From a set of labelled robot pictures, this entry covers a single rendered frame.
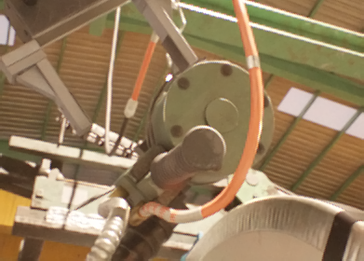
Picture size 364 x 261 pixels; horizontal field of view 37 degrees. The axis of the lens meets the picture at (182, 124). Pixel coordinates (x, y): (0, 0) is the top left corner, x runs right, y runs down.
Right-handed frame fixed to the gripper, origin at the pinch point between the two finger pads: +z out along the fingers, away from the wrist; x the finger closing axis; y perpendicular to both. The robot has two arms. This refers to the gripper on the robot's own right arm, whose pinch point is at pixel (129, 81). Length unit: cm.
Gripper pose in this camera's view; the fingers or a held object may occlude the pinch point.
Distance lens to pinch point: 57.1
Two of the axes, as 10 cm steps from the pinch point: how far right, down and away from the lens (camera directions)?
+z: 5.7, 8.2, -0.5
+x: 7.7, -5.1, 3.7
